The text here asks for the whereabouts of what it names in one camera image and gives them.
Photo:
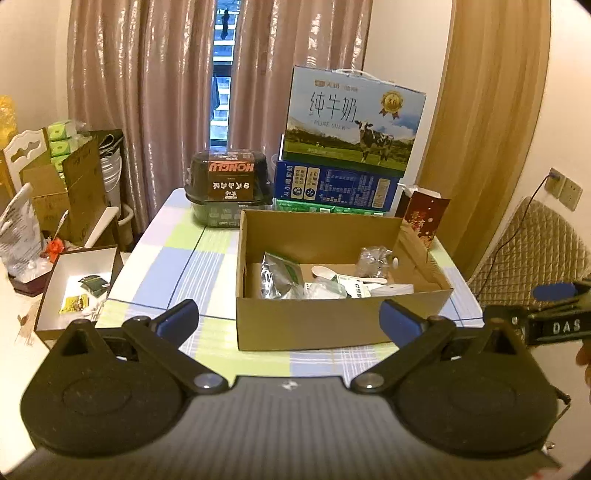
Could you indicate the plaid tablecloth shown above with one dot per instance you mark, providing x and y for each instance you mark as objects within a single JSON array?
[{"x": 177, "y": 259}]

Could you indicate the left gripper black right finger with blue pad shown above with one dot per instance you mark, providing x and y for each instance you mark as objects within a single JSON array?
[{"x": 419, "y": 342}]

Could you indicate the beige quilted chair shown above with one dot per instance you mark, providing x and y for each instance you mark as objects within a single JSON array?
[{"x": 538, "y": 247}]

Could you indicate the blue milk carton case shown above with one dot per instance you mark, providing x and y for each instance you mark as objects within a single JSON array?
[{"x": 331, "y": 184}]

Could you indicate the brown cardboard box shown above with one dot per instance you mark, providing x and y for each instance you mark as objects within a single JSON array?
[{"x": 327, "y": 317}]

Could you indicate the white narrow text box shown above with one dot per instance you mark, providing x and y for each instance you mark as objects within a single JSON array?
[{"x": 388, "y": 290}]

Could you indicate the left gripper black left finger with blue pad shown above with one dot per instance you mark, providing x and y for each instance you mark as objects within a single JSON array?
[{"x": 160, "y": 339}]

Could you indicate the brown open carton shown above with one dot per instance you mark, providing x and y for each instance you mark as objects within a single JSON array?
[{"x": 81, "y": 193}]

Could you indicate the clear plastic bag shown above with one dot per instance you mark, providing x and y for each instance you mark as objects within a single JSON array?
[{"x": 21, "y": 237}]

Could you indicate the white bucket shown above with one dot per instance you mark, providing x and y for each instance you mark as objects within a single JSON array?
[{"x": 110, "y": 152}]

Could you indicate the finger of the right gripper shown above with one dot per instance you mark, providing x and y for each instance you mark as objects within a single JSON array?
[{"x": 575, "y": 293}]

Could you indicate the pure milk cow box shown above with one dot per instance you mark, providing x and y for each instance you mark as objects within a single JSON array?
[{"x": 346, "y": 118}]

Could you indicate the pink shiny curtain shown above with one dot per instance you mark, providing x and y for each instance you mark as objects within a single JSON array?
[{"x": 146, "y": 68}]

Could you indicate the white green medicine box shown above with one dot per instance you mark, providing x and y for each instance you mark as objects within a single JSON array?
[{"x": 354, "y": 289}]

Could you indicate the white chair back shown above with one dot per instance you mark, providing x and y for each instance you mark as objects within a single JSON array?
[{"x": 28, "y": 148}]

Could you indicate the dark red gift box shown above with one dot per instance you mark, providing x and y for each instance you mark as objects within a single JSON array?
[{"x": 423, "y": 209}]

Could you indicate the crumpled clear plastic wrapper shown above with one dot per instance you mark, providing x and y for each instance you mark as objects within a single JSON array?
[{"x": 376, "y": 262}]

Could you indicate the wall power socket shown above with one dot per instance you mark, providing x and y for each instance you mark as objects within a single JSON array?
[{"x": 564, "y": 189}]

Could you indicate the white plastic fork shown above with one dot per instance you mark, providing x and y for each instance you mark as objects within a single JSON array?
[{"x": 374, "y": 280}]

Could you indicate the open white shallow box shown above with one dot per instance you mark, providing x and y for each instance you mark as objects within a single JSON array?
[{"x": 77, "y": 288}]

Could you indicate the black Honglu food container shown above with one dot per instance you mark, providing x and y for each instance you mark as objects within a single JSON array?
[{"x": 222, "y": 184}]

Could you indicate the green tissue packs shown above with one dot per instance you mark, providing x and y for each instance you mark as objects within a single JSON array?
[{"x": 65, "y": 138}]

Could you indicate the silver foil pouch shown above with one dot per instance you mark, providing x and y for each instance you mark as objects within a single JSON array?
[{"x": 281, "y": 278}]

